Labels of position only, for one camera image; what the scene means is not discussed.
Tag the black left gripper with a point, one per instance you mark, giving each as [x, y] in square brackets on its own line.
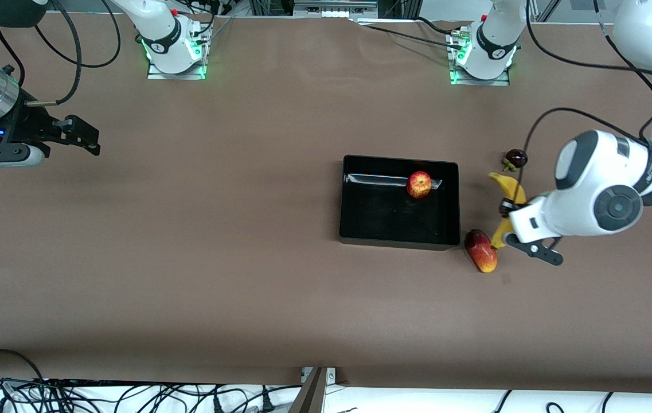
[506, 206]

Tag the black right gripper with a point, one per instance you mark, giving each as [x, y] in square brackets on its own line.
[26, 127]

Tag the yellow banana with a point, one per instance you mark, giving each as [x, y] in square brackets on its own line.
[508, 184]

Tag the red yellow striped apple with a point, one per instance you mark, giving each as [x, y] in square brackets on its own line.
[419, 184]

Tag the black rectangular plastic box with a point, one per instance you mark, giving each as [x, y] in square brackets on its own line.
[389, 218]

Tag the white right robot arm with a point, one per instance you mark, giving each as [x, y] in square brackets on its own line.
[156, 23]

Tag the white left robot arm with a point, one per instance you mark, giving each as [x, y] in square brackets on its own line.
[589, 183]

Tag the dark purple mangosteen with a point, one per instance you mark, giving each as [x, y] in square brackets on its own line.
[516, 158]

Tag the red yellow mango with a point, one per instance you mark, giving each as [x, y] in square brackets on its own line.
[480, 249]

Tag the brown table cover sheet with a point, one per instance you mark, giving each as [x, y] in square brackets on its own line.
[326, 298]

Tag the grey white equipment panel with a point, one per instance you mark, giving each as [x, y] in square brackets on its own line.
[334, 11]

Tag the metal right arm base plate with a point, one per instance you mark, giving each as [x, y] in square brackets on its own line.
[176, 76]

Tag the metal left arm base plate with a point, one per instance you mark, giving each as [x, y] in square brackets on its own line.
[480, 82]

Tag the small metal edge bracket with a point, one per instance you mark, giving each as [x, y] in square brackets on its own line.
[331, 376]

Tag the dark metal support post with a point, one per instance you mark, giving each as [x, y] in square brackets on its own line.
[309, 396]

